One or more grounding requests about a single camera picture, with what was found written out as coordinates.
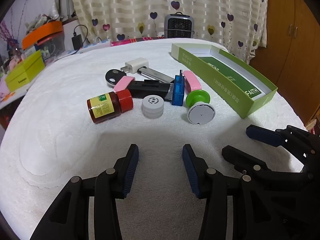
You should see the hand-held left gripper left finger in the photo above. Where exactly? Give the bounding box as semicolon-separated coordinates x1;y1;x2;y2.
30;144;139;240

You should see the black power adapter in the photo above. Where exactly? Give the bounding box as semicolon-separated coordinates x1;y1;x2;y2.
72;35;83;50

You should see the small white round jar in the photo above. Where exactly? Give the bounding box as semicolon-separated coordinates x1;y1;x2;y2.
142;94;165;119

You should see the lime green box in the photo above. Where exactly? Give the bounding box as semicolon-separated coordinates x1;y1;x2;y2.
5;50;46;93

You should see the green handled round stamp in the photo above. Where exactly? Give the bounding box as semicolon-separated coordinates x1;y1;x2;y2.
185;89;216;125

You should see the black round disc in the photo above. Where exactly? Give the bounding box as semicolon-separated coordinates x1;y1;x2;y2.
105;69;126;88

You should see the white charger plug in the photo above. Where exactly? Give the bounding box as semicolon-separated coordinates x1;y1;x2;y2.
121;58;150;75

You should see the pile of paper packets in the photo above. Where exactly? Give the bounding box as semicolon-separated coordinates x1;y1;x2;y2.
25;14;63;30

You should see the blue transparent plastic case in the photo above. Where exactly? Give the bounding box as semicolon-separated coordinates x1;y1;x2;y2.
172;74;186;106

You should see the pink plaid cloth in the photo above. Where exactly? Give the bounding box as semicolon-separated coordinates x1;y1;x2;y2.
111;37;167;47

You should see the clear bin with orange lid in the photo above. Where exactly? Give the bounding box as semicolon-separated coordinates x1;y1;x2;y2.
22;21;66;59

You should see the brown medicine bottle red cap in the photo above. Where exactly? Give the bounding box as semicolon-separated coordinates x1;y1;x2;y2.
87;89;134;124

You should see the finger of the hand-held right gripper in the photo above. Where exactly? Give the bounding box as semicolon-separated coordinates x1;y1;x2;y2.
246;124;320;160
222;145;315;180

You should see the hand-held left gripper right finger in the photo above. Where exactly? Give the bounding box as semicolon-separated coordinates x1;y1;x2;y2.
182;144;295;240

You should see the green cardboard box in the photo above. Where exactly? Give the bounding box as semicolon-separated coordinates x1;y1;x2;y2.
171;43;278;119

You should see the grey small fan heater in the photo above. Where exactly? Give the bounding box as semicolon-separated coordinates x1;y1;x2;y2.
164;12;196;39

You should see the black rectangular device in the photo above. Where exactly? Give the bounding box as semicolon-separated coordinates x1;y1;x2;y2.
127;79;173;100

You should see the pink plastic clip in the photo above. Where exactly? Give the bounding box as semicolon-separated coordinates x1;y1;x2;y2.
183;70;202;92
114;76;136;92

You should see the silver metal bar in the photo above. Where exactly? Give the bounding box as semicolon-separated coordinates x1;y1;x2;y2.
139;67;176;83

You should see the brown wooden wardrobe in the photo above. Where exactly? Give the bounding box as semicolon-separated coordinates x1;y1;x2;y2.
250;0;320;128

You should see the white and blue power strip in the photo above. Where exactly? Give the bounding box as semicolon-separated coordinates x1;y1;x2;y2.
67;39;112;54

